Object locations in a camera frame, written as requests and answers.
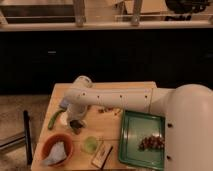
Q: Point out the metal cup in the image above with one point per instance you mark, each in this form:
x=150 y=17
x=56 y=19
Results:
x=76 y=126

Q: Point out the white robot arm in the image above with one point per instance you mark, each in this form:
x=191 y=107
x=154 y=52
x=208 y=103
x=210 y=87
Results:
x=187 y=110

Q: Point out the green plastic tray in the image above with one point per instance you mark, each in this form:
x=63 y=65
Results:
x=136 y=126

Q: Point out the white cup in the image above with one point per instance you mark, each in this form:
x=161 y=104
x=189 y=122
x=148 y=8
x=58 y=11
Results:
x=63 y=119

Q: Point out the green cup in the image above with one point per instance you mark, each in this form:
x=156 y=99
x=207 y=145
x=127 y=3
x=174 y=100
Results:
x=90 y=145

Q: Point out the green cucumber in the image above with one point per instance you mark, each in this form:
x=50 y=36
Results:
x=53 y=119

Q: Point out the bunch of dark grapes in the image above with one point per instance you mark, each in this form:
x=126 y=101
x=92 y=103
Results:
x=152 y=143

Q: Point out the white cloth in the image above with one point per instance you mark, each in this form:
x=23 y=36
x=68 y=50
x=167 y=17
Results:
x=56 y=155

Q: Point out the black pole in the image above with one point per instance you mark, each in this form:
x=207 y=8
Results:
x=28 y=146

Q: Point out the orange bowl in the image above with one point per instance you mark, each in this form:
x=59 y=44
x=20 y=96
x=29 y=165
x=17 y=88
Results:
x=48 y=144

